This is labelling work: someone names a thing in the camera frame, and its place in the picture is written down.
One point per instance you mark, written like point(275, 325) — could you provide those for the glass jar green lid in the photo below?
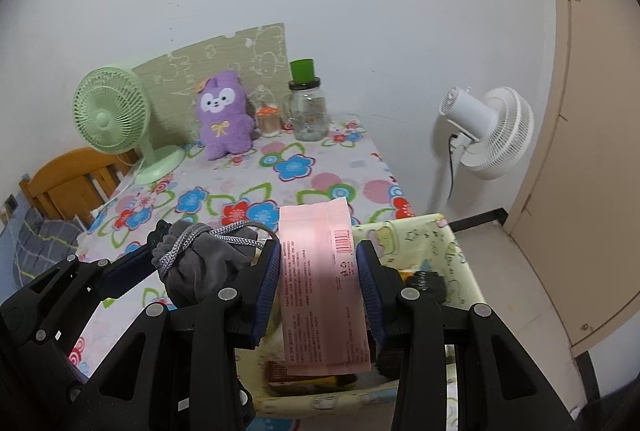
point(305, 105)

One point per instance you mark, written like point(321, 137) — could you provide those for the yellow patterned storage box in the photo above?
point(408, 245)

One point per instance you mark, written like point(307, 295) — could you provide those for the black plastic bag bundle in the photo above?
point(428, 283)

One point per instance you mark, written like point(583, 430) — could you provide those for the brown yellow snack box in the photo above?
point(281, 382)

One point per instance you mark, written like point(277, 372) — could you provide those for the floral tablecloth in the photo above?
point(252, 186)

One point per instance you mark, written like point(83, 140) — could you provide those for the green patterned wall mat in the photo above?
point(257, 54)

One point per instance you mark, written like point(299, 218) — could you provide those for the purple plush toy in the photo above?
point(225, 126)

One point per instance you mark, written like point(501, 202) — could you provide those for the grey drawstring pouch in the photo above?
point(194, 260)

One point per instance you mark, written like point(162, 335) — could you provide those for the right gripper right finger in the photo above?
point(500, 387)

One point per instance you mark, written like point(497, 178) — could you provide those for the toothpick jar orange lid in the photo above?
point(268, 120)

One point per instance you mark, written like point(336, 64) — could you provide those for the beige door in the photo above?
point(576, 218)

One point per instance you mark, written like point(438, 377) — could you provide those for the pink paper packet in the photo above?
point(323, 323)

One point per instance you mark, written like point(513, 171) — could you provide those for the grey plaid pillow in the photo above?
point(41, 243)

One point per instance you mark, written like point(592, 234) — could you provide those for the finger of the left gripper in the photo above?
point(125, 273)

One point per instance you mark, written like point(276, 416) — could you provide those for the green desk fan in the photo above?
point(112, 112)

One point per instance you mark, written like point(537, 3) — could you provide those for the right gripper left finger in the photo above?
point(176, 370)

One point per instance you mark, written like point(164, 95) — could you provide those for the white standing fan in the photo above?
point(481, 146)

